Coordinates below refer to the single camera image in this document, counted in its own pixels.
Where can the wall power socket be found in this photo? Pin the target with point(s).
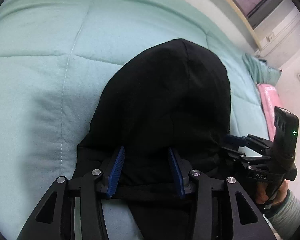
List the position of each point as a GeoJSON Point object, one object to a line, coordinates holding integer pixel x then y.
{"type": "Point", "coordinates": [270, 37]}

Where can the pink pillow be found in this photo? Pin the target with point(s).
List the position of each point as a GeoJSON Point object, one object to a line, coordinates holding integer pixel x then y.
{"type": "Point", "coordinates": [269, 100]}

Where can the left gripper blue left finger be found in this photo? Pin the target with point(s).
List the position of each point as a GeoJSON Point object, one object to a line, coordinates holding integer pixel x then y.
{"type": "Point", "coordinates": [111, 172]}

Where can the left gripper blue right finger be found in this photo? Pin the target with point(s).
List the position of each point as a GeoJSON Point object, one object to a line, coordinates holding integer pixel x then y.
{"type": "Point", "coordinates": [181, 169]}

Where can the black hooded jacket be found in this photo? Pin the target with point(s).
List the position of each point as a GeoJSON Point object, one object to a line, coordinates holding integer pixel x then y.
{"type": "Point", "coordinates": [173, 98]}

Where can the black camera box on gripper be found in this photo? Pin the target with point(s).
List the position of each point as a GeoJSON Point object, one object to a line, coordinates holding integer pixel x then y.
{"type": "Point", "coordinates": [286, 131]}

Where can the light green quilted bedspread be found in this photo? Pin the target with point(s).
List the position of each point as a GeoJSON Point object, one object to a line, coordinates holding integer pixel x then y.
{"type": "Point", "coordinates": [56, 57]}

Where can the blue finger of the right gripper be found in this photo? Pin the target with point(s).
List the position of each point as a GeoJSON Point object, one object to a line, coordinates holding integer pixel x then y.
{"type": "Point", "coordinates": [233, 153]}
{"type": "Point", "coordinates": [235, 140]}

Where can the right hand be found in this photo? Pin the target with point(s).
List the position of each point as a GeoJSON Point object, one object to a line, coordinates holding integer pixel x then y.
{"type": "Point", "coordinates": [281, 194]}

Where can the wooden bed frame rail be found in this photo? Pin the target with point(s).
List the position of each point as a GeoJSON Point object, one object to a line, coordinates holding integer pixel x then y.
{"type": "Point", "coordinates": [247, 30]}

